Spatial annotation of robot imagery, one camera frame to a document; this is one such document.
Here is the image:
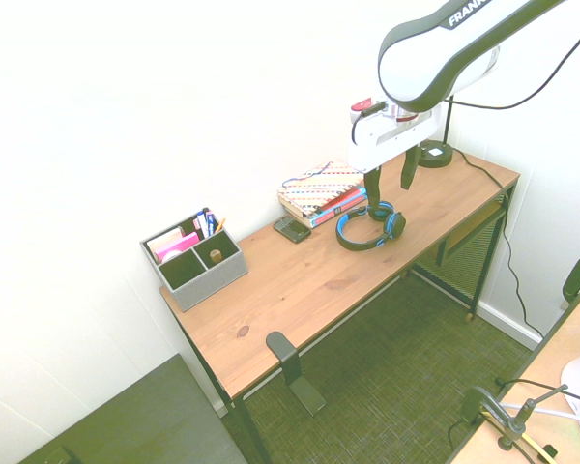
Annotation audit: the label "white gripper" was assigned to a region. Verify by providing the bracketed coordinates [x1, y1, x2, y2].
[346, 101, 447, 221]

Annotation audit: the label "black and blue headphones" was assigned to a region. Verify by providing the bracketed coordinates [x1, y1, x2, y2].
[335, 200, 408, 252]

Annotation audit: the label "black headphone hanger hook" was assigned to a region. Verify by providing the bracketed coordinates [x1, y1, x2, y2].
[265, 331, 328, 419]

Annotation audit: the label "black lamp base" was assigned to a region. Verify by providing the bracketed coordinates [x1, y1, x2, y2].
[417, 95, 455, 170]

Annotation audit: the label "red book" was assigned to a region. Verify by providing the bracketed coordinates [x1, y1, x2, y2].
[313, 186, 368, 217]

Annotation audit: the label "blue book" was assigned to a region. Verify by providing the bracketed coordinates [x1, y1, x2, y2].
[307, 192, 369, 230]

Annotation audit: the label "colourful patterned notebook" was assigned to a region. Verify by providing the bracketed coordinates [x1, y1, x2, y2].
[277, 160, 364, 218]

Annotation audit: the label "black calculator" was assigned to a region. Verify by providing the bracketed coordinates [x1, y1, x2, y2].
[273, 216, 313, 245]

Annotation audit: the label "blue white marker pens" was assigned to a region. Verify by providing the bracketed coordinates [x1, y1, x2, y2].
[194, 207, 218, 239]

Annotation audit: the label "grey desk organizer box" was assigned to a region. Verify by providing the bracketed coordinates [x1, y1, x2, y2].
[139, 208, 249, 312]

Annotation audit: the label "black table clamp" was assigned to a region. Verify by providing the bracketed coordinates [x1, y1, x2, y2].
[559, 254, 580, 311]

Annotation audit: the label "pink sticky notes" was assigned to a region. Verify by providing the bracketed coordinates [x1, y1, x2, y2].
[155, 231, 201, 265]

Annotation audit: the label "black c-clamp with screw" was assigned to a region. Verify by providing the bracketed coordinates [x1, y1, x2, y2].
[447, 385, 569, 456]

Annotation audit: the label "light wooden robot table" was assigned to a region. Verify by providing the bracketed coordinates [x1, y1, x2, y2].
[448, 288, 580, 464]

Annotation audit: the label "black lamp power cable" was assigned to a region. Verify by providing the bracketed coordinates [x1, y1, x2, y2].
[451, 144, 546, 340]

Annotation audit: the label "wooden desk with black frame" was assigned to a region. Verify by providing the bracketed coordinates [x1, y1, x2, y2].
[159, 148, 521, 464]

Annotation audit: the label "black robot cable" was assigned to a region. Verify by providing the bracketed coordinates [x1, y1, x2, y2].
[448, 0, 580, 111]

